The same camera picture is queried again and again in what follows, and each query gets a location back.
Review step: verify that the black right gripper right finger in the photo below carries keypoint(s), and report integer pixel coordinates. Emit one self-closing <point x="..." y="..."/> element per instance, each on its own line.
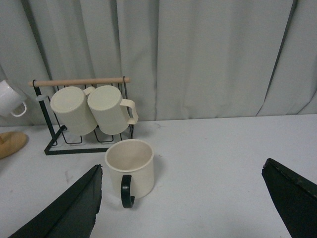
<point x="294" y="197"/>

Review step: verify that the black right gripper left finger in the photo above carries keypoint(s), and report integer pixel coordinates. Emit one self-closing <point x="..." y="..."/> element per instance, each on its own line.
<point x="71" y="215"/>

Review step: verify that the cream mug with black handle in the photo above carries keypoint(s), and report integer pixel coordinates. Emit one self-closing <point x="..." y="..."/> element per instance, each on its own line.
<point x="131" y="168"/>

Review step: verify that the wooden mug tree stand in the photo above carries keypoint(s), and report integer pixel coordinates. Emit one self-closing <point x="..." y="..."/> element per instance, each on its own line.
<point x="11" y="142"/>

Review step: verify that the cream ribbed mug right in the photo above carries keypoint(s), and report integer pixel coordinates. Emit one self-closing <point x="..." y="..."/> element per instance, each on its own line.
<point x="112" y="113"/>

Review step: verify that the cream ribbed mug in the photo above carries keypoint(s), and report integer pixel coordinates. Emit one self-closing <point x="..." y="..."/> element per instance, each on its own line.
<point x="71" y="107"/>
<point x="112" y="113"/>

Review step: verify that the cream ribbed mug left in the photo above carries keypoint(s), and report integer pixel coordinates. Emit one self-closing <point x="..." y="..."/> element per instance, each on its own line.
<point x="71" y="107"/>

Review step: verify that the white hanging mug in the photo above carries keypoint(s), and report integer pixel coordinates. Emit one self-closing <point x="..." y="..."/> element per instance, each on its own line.
<point x="11" y="99"/>

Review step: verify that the grey curtain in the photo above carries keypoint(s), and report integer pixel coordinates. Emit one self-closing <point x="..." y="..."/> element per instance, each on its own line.
<point x="187" y="59"/>

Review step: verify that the black wire mug rack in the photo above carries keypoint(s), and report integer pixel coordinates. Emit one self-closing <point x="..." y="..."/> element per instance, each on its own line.
<point x="62" y="142"/>

